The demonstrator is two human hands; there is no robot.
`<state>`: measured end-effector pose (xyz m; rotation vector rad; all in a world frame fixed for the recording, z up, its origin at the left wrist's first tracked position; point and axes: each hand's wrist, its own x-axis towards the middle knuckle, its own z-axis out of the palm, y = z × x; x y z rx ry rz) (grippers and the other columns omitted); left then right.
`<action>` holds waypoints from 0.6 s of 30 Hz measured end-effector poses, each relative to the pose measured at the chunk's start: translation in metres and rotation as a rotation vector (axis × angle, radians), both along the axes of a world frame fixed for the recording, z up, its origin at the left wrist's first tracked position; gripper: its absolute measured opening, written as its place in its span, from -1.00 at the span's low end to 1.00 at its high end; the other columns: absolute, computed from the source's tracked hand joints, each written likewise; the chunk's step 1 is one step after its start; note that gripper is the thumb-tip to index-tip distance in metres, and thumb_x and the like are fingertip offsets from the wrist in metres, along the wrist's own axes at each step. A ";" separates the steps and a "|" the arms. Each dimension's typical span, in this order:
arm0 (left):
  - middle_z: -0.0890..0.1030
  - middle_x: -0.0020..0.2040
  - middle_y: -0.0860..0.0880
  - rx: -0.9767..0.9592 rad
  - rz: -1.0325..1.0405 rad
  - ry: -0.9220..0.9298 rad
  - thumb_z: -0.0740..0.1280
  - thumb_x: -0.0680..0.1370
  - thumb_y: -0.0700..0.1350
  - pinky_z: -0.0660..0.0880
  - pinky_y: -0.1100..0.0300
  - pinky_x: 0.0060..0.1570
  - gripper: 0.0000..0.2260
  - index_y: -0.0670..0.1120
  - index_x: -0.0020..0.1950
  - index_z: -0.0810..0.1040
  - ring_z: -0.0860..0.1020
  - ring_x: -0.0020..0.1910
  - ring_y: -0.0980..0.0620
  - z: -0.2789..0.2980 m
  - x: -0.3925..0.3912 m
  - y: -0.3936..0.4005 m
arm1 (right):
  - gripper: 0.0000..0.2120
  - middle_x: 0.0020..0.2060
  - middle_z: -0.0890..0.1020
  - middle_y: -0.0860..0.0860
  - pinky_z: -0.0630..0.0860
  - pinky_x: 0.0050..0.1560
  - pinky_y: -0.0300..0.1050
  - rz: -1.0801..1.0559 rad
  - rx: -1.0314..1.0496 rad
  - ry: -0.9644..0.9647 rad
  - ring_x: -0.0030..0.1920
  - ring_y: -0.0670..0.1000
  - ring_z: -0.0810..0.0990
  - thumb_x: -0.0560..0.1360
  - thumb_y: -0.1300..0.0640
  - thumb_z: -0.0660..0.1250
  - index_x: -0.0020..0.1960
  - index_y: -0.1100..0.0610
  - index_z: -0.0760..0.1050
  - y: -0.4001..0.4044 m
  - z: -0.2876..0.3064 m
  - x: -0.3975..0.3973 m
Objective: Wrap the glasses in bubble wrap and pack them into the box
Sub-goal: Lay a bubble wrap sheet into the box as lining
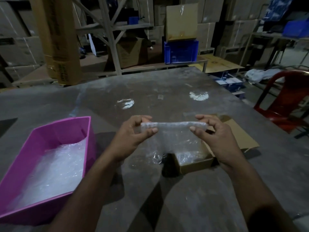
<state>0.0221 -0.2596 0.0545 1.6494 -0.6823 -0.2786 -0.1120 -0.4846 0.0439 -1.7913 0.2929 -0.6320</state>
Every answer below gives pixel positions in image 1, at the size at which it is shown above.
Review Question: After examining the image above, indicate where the person's right hand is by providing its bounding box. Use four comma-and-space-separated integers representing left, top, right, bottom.
189, 114, 242, 171

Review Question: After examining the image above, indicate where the person's left hand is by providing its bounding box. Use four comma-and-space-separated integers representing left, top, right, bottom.
108, 115, 159, 165

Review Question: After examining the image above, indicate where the small brown cardboard box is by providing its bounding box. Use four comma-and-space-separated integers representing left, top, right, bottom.
173, 114, 260, 176

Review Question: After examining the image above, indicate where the clear drinking glass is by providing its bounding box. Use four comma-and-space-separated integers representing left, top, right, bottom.
152, 152, 170, 165

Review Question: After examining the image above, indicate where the pile of bubble wrap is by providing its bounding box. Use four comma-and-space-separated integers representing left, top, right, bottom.
7, 137, 87, 210

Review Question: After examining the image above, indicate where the person's left forearm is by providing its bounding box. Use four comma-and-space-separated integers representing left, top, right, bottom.
47, 153, 126, 232

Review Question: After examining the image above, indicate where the person's right forearm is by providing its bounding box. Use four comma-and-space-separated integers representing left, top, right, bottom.
221, 156, 302, 232

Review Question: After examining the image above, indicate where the dark blue product box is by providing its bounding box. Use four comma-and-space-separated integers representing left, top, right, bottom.
212, 71, 230, 81

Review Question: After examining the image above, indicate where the flattened printed cardboard sheet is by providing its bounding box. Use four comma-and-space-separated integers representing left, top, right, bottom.
188, 53, 246, 74

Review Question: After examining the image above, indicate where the tall narrow cardboard carton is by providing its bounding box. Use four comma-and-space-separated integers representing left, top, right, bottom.
30, 0, 82, 86

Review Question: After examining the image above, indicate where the flat cardboard sheet with tape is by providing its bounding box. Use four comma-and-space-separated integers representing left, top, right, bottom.
165, 3, 199, 43

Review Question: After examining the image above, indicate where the pink plastic bin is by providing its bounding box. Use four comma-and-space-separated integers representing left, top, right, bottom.
0, 116, 97, 226

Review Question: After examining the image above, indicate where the red plastic chair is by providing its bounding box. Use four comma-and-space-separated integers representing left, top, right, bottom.
253, 70, 309, 139

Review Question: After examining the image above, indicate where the white plastic bag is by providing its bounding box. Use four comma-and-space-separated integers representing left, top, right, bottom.
245, 69, 285, 84

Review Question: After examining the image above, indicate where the open brown carton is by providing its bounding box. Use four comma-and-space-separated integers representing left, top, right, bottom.
116, 37, 148, 69

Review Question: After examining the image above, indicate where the blue plastic crate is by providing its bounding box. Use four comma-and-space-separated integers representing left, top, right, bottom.
164, 40, 199, 65

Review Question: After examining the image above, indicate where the white paper sheet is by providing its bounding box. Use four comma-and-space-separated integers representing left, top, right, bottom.
88, 34, 97, 57

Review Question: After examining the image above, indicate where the grey metal storage rack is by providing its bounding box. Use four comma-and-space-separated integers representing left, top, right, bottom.
12, 0, 209, 89

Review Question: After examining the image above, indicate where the blue plastic tray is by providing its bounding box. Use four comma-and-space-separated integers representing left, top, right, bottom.
282, 20, 309, 38

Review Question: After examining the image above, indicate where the blue patterned bag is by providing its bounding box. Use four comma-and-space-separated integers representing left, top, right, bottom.
262, 0, 296, 21

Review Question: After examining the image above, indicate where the metal frame table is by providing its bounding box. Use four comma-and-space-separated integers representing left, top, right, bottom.
239, 31, 309, 75

